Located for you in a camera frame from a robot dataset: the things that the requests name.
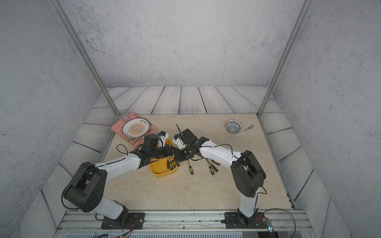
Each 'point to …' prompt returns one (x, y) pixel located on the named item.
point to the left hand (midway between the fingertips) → (179, 150)
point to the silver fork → (250, 127)
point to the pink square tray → (117, 127)
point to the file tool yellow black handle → (171, 166)
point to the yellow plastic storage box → (158, 166)
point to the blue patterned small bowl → (233, 126)
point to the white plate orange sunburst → (135, 127)
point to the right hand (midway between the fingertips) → (175, 158)
